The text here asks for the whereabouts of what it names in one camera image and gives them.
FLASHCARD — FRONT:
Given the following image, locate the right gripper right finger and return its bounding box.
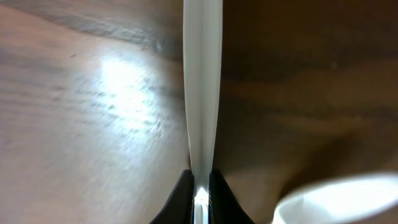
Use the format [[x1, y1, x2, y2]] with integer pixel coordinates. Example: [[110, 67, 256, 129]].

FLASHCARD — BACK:
[[208, 169, 254, 224]]

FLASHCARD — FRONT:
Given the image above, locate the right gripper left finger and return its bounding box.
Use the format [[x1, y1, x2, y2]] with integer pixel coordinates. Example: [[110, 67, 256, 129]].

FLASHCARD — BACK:
[[150, 169, 194, 224]]

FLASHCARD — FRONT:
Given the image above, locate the white spoon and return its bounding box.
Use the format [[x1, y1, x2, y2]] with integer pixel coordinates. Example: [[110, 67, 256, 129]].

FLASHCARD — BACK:
[[272, 172, 397, 224]]

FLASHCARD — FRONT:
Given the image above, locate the white spoon angled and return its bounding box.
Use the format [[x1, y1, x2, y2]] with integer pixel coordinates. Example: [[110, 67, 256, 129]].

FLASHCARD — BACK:
[[183, 0, 223, 224]]

